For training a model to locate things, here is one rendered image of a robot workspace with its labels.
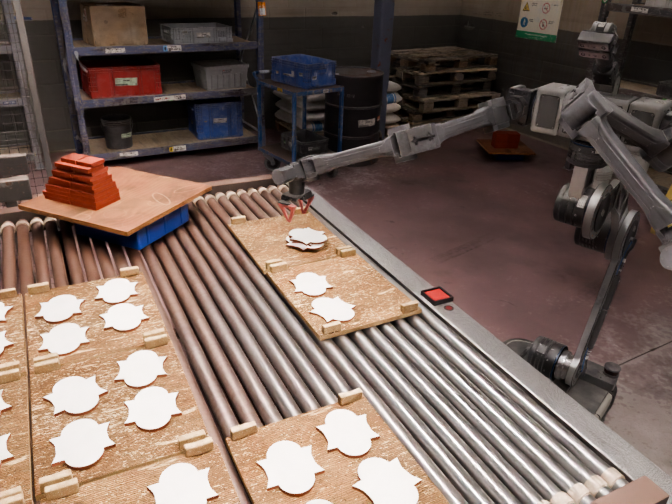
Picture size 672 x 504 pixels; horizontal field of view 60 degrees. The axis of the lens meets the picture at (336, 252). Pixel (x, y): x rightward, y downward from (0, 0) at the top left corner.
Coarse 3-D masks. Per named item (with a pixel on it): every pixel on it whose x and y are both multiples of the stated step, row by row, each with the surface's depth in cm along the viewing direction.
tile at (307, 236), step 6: (306, 228) 220; (294, 234) 215; (300, 234) 215; (306, 234) 215; (312, 234) 215; (318, 234) 215; (294, 240) 211; (300, 240) 210; (306, 240) 210; (312, 240) 211; (318, 240) 211; (324, 240) 211
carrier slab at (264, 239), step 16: (240, 224) 229; (256, 224) 229; (272, 224) 230; (288, 224) 230; (304, 224) 231; (320, 224) 232; (240, 240) 216; (256, 240) 216; (272, 240) 217; (336, 240) 219; (256, 256) 205; (272, 256) 206; (288, 256) 206; (304, 256) 206; (320, 256) 207; (336, 256) 208
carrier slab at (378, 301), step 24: (312, 264) 201; (336, 264) 202; (360, 264) 203; (288, 288) 186; (336, 288) 188; (360, 288) 188; (384, 288) 189; (360, 312) 175; (384, 312) 176; (408, 312) 177; (336, 336) 166
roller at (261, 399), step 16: (176, 240) 218; (176, 256) 208; (192, 272) 196; (192, 288) 190; (208, 304) 179; (208, 320) 176; (224, 320) 173; (224, 336) 165; (240, 352) 158; (240, 368) 153; (256, 384) 147; (256, 400) 143; (272, 416) 137
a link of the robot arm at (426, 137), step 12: (480, 108) 190; (492, 108) 188; (456, 120) 177; (468, 120) 180; (480, 120) 184; (492, 120) 188; (396, 132) 176; (408, 132) 172; (420, 132) 171; (432, 132) 169; (444, 132) 173; (456, 132) 177; (408, 144) 174; (420, 144) 172; (432, 144) 170
